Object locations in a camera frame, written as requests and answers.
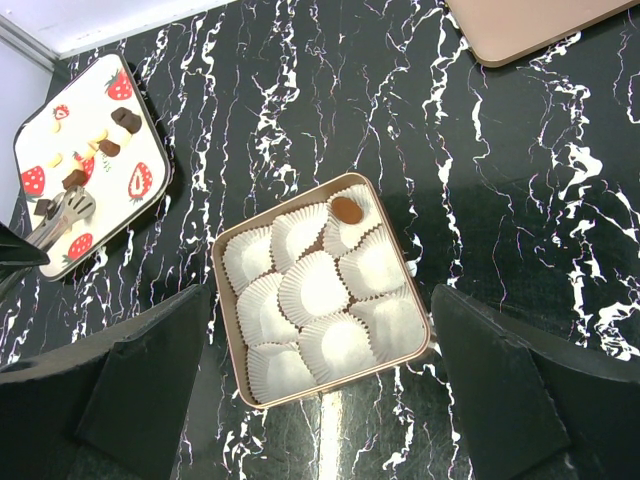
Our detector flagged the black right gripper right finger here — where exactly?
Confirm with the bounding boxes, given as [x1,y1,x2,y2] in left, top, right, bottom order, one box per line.
[431,285,639,479]

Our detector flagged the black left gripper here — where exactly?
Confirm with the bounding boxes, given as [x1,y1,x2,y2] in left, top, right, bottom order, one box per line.
[0,224,50,285]

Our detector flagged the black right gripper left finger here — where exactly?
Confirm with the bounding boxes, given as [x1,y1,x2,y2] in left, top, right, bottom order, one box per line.
[1,285,211,479]

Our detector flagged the metal tongs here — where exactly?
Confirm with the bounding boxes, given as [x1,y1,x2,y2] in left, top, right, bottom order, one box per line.
[25,186,96,252]

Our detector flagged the rose gold chocolate box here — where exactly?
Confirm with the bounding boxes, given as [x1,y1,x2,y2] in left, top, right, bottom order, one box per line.
[211,173,431,408]

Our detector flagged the round brown chocolate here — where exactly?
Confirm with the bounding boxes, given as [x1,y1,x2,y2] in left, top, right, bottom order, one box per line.
[331,196,364,225]

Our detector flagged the dark square chocolate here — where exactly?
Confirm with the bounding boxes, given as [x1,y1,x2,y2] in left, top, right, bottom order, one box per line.
[34,199,56,217]

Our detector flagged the white round chocolate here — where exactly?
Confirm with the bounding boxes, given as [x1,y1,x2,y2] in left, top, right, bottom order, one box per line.
[46,152,64,169]

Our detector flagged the dark chocolate pair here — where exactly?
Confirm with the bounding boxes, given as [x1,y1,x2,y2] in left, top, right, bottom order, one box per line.
[111,107,142,134]

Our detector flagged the strawberry pattern tray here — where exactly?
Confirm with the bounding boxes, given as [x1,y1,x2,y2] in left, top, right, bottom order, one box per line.
[13,52,170,281]

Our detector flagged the rose gold box lid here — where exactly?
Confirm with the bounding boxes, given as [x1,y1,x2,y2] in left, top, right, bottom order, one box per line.
[446,0,638,68]

